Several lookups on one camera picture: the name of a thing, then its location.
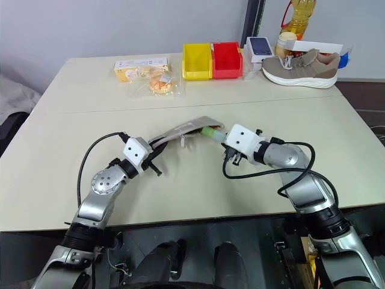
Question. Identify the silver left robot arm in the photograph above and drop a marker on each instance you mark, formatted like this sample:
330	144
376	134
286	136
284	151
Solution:
99	180

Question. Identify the yellow plastic bin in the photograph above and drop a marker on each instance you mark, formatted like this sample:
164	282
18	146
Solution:
196	61

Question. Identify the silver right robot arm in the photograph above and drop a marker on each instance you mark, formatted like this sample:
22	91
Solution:
309	189

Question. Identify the beige grid pouch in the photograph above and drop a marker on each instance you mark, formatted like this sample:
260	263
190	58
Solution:
188	128

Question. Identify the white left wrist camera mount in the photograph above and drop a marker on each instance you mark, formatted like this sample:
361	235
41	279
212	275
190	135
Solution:
136	150

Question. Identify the grey cloth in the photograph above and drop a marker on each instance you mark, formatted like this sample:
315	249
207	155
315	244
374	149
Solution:
15	96

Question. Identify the crumpled clear plastic bag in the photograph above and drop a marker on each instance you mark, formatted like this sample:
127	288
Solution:
251	70

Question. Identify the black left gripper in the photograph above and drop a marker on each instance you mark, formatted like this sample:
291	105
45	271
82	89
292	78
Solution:
152	167

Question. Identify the black vertical post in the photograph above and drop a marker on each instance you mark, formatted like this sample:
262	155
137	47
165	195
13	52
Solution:
251	21

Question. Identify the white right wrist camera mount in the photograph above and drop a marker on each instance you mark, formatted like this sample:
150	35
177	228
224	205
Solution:
242	138

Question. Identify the green highlighter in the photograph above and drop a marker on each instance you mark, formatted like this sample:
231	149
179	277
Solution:
213	133

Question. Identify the dark rounded shape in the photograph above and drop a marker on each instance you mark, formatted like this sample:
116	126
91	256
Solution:
230	260
162	259

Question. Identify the bread in clear bag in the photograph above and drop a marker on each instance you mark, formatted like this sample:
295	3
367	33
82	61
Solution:
159	82

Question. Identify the long white carton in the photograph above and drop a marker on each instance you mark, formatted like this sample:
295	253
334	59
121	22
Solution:
319	46

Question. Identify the red plastic bin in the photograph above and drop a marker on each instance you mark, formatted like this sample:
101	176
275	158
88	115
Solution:
227	60

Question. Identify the clear jar beige lid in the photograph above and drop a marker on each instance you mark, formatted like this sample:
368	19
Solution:
284	43

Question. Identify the white phone box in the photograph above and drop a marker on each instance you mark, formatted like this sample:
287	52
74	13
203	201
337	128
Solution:
260	48

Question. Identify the blue white package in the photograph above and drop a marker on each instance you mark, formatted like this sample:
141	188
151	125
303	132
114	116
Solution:
345	60

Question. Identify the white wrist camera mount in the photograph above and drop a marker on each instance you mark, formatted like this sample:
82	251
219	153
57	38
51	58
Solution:
242	138
136	150

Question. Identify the taupe sneaker white sole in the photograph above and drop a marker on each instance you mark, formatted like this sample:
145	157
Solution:
300	70

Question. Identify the yellow white carton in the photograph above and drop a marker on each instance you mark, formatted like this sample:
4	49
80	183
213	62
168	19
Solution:
135	64

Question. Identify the yellow cooking oil bottle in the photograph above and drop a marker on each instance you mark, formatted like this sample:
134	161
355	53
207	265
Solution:
296	21

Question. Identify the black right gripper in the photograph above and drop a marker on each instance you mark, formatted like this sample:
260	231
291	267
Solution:
232	156

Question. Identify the yellow cardboard box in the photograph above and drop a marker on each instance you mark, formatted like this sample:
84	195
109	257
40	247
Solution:
311	256

